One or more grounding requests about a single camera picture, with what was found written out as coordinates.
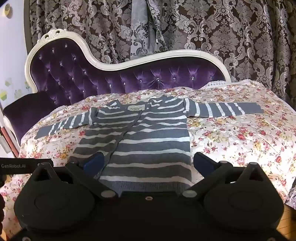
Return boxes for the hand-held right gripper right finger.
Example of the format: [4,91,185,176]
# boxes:
[182,153,267,200]

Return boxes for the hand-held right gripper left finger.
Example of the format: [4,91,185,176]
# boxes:
[31,152,117,200]

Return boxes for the grey white striped sweater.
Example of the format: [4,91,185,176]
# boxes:
[35,97,264,196]

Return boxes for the floral blanket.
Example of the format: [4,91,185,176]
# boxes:
[0,79,296,234]

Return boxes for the purple tufted sofa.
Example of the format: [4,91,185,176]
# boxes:
[2,30,232,149]

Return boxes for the brown damask curtain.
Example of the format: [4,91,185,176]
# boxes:
[29,0,296,101]

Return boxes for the light grey curtain panel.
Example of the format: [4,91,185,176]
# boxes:
[129,0,169,62]

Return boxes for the cupcake wall stickers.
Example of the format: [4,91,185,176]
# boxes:
[0,77,31,102]

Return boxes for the round wall fixture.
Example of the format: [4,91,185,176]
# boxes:
[1,3,12,19]

